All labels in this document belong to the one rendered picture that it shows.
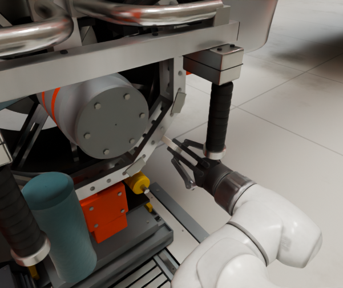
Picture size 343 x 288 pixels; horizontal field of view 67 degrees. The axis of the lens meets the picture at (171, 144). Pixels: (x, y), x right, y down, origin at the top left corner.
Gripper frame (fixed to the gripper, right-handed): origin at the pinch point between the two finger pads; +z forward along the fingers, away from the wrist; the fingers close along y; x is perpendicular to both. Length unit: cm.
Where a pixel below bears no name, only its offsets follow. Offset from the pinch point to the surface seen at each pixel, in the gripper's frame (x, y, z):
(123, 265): -20, -47, 3
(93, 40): 20.8, 11.7, 27.0
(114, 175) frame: 10.1, -14.2, 1.3
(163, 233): -35.1, -34.3, 6.0
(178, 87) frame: 8.7, 13.3, 1.2
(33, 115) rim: 30.5, -10.4, 11.7
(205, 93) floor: -134, 44, 109
